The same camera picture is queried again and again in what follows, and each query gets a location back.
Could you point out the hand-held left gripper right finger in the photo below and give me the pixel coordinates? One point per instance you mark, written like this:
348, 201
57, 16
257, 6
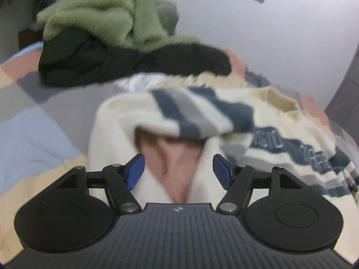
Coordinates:
222, 171

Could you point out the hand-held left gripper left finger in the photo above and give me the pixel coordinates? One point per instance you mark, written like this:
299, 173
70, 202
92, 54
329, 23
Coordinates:
136, 171

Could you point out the white sweater with blue stripes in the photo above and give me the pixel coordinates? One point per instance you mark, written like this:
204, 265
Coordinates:
117, 134

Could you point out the white cloth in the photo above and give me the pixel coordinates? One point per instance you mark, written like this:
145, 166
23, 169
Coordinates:
140, 80

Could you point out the patchwork quilt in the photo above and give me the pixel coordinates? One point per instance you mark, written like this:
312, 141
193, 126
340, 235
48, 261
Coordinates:
33, 123

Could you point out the black jacket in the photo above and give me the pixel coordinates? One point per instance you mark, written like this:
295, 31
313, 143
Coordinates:
84, 61

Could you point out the grey door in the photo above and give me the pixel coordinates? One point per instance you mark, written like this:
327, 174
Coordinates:
346, 95

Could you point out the green fleece jacket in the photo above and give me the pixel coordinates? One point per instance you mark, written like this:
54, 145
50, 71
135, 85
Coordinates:
92, 14

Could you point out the dark brown furniture piece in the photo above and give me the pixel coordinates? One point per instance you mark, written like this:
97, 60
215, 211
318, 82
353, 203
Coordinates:
29, 39

